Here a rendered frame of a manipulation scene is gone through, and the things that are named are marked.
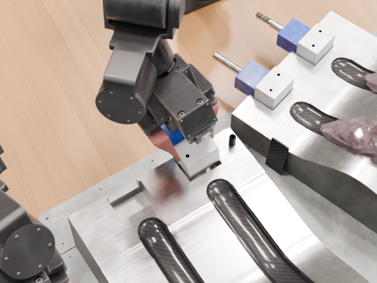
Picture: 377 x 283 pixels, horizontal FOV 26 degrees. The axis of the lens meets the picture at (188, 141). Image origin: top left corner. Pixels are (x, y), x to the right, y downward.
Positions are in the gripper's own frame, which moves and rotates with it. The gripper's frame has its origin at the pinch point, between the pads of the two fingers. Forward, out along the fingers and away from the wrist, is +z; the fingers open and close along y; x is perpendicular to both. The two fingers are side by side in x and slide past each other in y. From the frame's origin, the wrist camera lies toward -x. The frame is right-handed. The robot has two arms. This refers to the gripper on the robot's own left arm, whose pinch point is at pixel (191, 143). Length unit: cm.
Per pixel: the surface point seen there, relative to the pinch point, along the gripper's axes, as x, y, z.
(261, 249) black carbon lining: -12.3, -0.1, 11.0
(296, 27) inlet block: 16.3, 25.8, 7.0
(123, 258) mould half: -6.0, -15.7, 4.6
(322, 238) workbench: -9.7, 9.1, 20.4
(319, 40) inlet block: 11.4, 26.8, 7.5
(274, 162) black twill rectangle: 2.0, 10.2, 14.4
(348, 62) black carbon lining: 8.7, 29.2, 12.2
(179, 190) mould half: -1.2, -4.6, 4.8
